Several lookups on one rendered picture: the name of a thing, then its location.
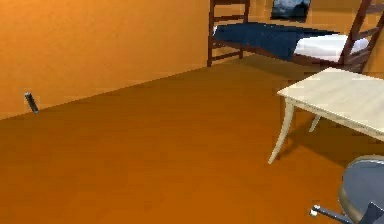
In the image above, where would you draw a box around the brown wooden bed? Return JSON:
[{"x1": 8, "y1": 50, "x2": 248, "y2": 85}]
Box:
[{"x1": 206, "y1": 0, "x2": 384, "y2": 74}]

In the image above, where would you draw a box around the dark blue blanket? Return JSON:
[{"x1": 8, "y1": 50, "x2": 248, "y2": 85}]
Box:
[{"x1": 213, "y1": 21, "x2": 340, "y2": 62}]

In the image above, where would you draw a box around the grey office chair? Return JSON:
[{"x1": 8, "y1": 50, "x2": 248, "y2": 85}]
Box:
[{"x1": 309, "y1": 154, "x2": 384, "y2": 224}]

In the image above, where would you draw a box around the small dark grey cylinder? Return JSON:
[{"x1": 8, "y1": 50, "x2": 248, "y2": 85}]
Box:
[{"x1": 24, "y1": 92, "x2": 40, "y2": 115}]

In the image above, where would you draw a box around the framed dark picture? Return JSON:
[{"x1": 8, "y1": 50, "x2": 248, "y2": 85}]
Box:
[{"x1": 270, "y1": 0, "x2": 312, "y2": 23}]

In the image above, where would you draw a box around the cream wooden table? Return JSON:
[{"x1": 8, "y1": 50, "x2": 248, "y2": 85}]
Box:
[{"x1": 267, "y1": 66, "x2": 384, "y2": 165}]

